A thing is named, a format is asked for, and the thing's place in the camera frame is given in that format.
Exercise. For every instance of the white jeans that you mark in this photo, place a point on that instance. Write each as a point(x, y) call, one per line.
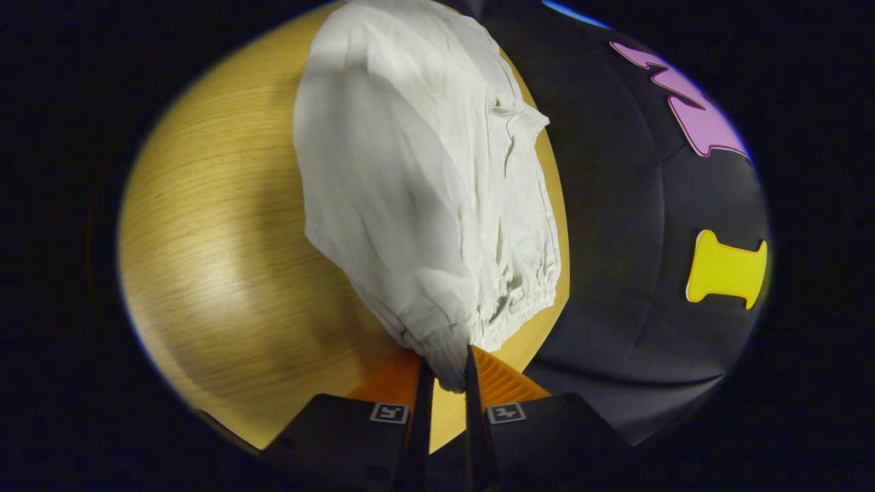
point(417, 171)

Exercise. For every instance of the black backdrop cloth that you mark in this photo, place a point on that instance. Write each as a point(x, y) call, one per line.
point(615, 239)

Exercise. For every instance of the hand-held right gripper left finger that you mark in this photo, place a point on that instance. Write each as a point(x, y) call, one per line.
point(420, 424)

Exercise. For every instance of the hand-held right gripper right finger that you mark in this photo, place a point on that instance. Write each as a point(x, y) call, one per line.
point(475, 424)

